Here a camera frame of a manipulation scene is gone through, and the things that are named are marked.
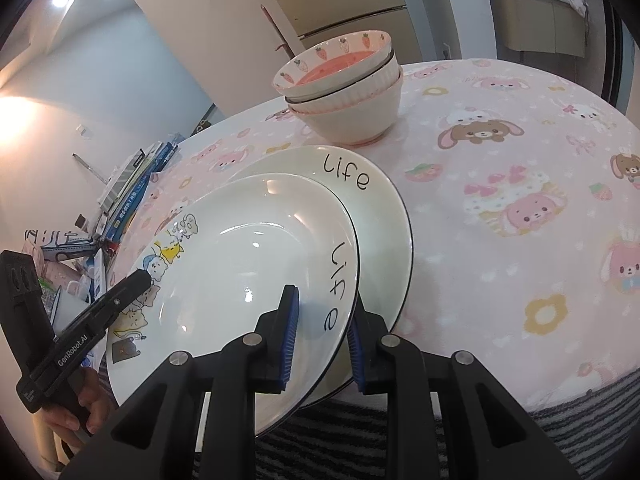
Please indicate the dark-framed glass door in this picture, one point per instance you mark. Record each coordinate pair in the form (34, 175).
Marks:
(612, 50)

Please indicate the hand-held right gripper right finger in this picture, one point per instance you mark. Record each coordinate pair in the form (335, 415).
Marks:
(356, 355)

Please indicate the stack of books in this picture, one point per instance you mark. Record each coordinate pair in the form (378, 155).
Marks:
(135, 185)

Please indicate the person's left hand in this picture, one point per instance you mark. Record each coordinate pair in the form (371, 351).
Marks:
(95, 410)

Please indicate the white printed carton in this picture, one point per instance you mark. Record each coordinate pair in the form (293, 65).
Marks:
(60, 244)

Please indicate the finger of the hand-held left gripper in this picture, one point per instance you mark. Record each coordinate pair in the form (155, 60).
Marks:
(120, 295)

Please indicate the red broom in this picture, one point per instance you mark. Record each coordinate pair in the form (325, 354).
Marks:
(277, 32)

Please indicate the pink printed tablecloth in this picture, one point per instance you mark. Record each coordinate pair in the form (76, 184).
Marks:
(500, 160)

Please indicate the white cartoon cat plate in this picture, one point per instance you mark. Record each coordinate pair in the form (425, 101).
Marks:
(225, 270)

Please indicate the white lettered plate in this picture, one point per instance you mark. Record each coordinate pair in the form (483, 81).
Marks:
(380, 220)

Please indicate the pink carrot print bowl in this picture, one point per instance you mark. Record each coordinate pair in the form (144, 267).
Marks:
(340, 57)

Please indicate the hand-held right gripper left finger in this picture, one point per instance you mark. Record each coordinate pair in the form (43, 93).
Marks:
(290, 340)

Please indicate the white ribbed bowl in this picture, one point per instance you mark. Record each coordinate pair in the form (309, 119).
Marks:
(350, 120)

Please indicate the grey metal rod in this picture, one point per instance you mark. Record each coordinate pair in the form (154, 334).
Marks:
(95, 166)

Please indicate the beige vanity cabinet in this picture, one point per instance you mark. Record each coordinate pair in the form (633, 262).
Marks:
(535, 20)

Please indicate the pink box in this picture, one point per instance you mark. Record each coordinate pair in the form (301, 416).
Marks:
(62, 275)

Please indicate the white dark-rimmed bowl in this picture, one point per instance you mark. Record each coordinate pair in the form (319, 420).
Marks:
(362, 87)

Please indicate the small dark floor object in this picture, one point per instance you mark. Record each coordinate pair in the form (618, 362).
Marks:
(204, 126)

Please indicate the striped grey black clothing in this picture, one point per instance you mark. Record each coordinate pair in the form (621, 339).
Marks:
(350, 440)

